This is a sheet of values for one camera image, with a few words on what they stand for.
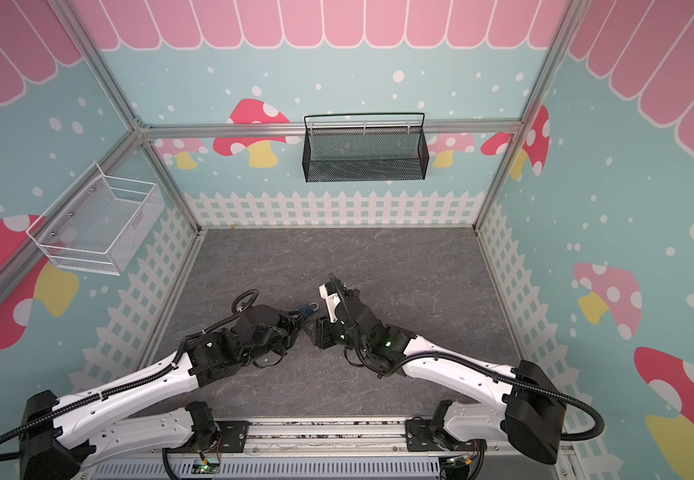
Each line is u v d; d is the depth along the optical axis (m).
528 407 0.40
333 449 0.73
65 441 0.41
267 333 0.56
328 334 0.65
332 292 0.66
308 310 0.97
